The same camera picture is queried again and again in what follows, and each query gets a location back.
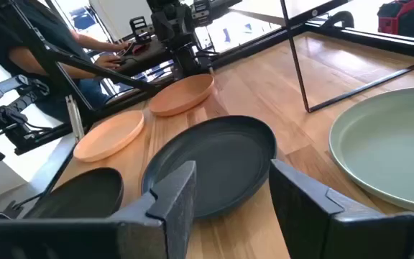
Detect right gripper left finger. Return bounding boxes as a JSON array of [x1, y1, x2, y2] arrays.
[[110, 160, 198, 259]]

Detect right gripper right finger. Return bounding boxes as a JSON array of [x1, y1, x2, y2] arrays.
[[268, 159, 384, 259]]

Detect sage green plate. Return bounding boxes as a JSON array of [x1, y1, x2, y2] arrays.
[[328, 85, 414, 213]]

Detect dark desk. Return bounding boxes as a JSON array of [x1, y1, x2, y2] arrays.
[[113, 35, 174, 77]]

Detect white panel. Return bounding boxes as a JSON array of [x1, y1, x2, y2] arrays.
[[88, 0, 155, 41]]

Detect black curved tube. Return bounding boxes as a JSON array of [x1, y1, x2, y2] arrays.
[[321, 10, 355, 30]]

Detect red black bag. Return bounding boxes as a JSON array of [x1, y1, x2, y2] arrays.
[[377, 0, 414, 39]]

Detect wood-top black-frame shelf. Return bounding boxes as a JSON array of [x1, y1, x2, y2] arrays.
[[280, 0, 414, 114]]

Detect silver metal bracket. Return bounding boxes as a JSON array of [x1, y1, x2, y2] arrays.
[[65, 95, 86, 142]]

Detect black cable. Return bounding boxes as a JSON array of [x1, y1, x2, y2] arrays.
[[0, 192, 46, 220]]

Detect black articulated mount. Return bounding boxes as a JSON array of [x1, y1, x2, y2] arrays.
[[0, 74, 52, 163]]

